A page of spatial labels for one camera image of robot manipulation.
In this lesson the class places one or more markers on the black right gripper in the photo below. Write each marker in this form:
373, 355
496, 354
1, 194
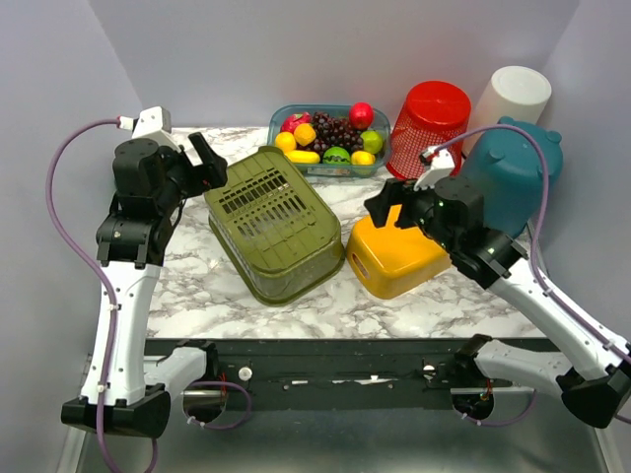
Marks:
394, 191

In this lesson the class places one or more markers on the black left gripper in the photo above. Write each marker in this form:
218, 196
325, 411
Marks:
210, 174

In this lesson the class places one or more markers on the yellow plastic bin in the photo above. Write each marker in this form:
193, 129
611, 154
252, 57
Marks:
389, 261

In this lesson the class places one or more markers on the red mesh basket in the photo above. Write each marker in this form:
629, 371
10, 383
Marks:
434, 112

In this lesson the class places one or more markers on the olive green plastic tub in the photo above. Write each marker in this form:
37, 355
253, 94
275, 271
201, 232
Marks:
280, 235

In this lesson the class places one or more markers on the teal plastic bucket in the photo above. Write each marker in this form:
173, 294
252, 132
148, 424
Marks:
505, 168

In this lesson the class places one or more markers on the white cylindrical container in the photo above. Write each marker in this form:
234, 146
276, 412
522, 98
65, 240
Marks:
515, 91

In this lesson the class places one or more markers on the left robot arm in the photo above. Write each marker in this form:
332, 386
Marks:
121, 396

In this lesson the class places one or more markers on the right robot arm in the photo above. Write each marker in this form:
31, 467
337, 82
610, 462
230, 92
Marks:
590, 370

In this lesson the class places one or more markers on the yellow lemon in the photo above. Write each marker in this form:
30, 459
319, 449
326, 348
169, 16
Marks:
285, 141

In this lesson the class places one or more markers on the clear teal fruit basket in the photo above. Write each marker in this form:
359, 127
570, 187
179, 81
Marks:
380, 124

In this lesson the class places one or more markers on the red apple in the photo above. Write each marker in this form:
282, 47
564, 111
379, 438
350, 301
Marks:
361, 115

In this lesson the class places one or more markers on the pink dragon fruit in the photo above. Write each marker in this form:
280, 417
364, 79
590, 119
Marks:
294, 120

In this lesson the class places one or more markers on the dark purple grape bunch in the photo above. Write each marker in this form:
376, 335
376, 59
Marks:
332, 131

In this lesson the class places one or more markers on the orange fruit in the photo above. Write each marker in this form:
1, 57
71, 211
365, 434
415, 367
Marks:
304, 134

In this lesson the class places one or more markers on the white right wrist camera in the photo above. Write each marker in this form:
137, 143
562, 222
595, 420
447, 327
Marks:
437, 164

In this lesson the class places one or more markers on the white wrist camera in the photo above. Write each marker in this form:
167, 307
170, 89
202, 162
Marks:
154, 123
437, 164

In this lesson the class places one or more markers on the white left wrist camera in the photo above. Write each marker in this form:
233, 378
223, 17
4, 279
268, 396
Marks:
154, 123

